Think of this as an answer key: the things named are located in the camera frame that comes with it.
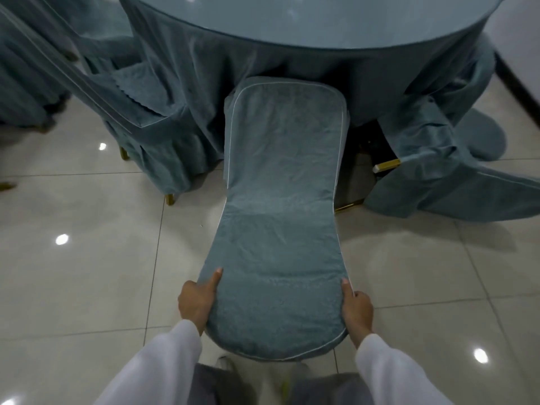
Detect person's right hand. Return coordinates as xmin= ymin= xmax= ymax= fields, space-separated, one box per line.
xmin=339 ymin=278 xmax=376 ymax=350

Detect person's left hand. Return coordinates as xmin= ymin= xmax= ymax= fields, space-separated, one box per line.
xmin=177 ymin=267 xmax=224 ymax=338

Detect person's right forearm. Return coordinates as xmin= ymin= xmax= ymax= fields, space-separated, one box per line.
xmin=355 ymin=332 xmax=455 ymax=405

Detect person's left forearm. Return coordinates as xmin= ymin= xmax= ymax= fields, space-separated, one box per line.
xmin=93 ymin=319 xmax=203 ymax=405

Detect person's grey trousers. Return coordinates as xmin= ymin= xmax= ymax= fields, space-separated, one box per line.
xmin=192 ymin=361 xmax=370 ymax=405

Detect person's right shoe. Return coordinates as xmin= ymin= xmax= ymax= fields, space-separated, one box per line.
xmin=278 ymin=362 xmax=311 ymax=401

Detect teal tablecloth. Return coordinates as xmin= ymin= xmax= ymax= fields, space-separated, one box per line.
xmin=118 ymin=3 xmax=498 ymax=165

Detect round teal table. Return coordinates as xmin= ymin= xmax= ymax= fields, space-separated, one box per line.
xmin=116 ymin=0 xmax=509 ymax=165

